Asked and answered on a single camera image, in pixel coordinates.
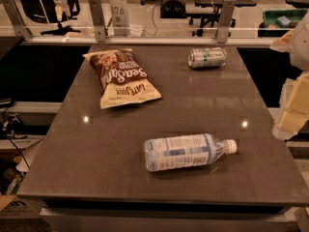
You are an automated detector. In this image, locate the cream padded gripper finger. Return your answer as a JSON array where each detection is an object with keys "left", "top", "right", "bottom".
[
  {"left": 272, "top": 72, "right": 309, "bottom": 140},
  {"left": 270, "top": 29, "right": 294, "bottom": 52}
]

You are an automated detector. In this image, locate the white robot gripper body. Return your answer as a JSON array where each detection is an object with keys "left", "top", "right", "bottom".
[{"left": 290, "top": 13, "right": 309, "bottom": 71}]

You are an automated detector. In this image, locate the green silver 7up can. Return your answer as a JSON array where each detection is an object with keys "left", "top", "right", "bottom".
[{"left": 188, "top": 47, "right": 227, "bottom": 69}]

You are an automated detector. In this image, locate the white numbered robot base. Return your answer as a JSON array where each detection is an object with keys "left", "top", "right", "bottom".
[{"left": 109, "top": 0, "right": 130, "bottom": 36}]

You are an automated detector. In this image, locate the green plastic bin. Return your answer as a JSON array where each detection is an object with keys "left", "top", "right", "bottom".
[{"left": 258, "top": 9, "right": 308, "bottom": 37}]

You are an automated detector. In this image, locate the clear plastic water bottle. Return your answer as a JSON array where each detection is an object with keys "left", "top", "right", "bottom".
[{"left": 144, "top": 133, "right": 238, "bottom": 172}]

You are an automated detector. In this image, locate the brown cream chip bag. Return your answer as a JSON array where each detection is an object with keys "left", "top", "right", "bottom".
[{"left": 83, "top": 48, "right": 161, "bottom": 109}]

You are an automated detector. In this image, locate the black tripod stand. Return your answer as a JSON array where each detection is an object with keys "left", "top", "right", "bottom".
[{"left": 42, "top": 0, "right": 80, "bottom": 35}]

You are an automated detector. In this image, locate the right metal railing post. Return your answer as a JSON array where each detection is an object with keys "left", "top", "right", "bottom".
[{"left": 216, "top": 0, "right": 237, "bottom": 44}]

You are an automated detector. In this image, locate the metal railing post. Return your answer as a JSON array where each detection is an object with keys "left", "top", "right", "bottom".
[
  {"left": 89, "top": 0, "right": 107, "bottom": 43},
  {"left": 216, "top": 0, "right": 237, "bottom": 44},
  {"left": 0, "top": 0, "right": 32, "bottom": 41}
]

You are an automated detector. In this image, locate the middle metal railing post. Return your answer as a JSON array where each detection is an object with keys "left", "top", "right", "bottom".
[{"left": 89, "top": 0, "right": 107, "bottom": 43}]

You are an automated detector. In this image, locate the left metal railing post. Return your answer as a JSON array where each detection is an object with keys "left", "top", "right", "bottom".
[{"left": 0, "top": 0, "right": 32, "bottom": 41}]

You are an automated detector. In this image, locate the black cable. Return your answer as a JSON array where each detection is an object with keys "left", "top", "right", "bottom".
[{"left": 0, "top": 104, "right": 32, "bottom": 170}]

